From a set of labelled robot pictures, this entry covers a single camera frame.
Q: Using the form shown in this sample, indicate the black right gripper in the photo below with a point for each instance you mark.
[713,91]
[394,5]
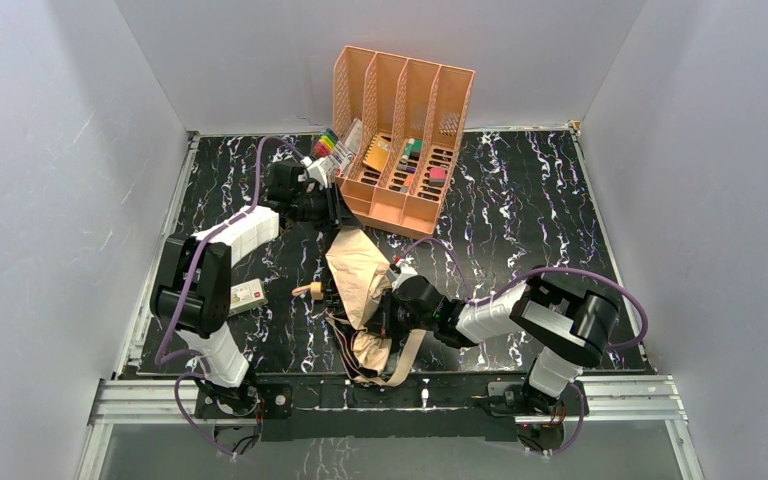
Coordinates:
[383,317]

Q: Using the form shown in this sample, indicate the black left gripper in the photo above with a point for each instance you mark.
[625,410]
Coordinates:
[330,208]

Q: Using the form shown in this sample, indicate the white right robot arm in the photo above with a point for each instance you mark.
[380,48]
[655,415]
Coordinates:
[573,325]

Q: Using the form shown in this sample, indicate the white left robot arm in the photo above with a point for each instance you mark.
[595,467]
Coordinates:
[192,288]

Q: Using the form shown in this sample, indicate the colourful marker set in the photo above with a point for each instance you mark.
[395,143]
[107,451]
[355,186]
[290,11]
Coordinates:
[325,145]

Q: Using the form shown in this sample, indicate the yellow notebook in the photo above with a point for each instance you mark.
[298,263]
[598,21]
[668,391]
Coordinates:
[377,154]

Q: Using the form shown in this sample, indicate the orange plastic desk organizer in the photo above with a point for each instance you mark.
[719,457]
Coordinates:
[422,107]

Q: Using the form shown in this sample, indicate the pink eraser block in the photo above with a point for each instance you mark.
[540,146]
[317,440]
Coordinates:
[437,176]

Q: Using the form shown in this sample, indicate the white and yellow box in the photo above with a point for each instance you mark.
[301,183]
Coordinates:
[247,296]

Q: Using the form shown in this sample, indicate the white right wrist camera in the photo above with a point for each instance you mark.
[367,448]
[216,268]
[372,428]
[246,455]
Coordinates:
[399,271]

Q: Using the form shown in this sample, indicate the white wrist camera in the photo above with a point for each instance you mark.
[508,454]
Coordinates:
[322,170]
[399,271]

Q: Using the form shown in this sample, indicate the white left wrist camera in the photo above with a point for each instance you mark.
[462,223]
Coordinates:
[322,170]

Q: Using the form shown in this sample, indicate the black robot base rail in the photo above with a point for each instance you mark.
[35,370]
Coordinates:
[426,405]

